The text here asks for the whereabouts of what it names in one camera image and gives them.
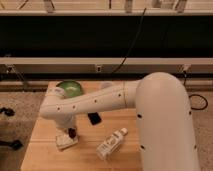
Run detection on clear plastic bottle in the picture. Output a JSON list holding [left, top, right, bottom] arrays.
[[96, 128, 128, 160]]

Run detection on black clamp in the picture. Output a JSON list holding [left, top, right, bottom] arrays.
[[0, 140, 23, 150], [0, 107, 15, 117]]

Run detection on black clamp lower left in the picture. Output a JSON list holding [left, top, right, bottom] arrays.
[[0, 140, 23, 150]]

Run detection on green bowl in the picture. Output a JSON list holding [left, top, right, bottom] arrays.
[[57, 80, 83, 98]]

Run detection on black hanging cable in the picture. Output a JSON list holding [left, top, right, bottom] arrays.
[[109, 7, 148, 74]]

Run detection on dark red pepper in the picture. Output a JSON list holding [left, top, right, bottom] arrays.
[[68, 128, 76, 138]]

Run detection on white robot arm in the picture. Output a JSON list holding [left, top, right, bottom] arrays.
[[40, 72, 201, 171]]

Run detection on black floor cable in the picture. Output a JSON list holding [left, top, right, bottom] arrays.
[[182, 69, 209, 111]]

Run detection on black rectangular phone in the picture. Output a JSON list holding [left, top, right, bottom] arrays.
[[87, 112, 102, 125]]

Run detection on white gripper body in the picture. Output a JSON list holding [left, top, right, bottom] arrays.
[[54, 116, 77, 135]]

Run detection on black clamp upper left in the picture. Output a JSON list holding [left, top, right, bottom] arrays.
[[0, 107, 15, 117]]

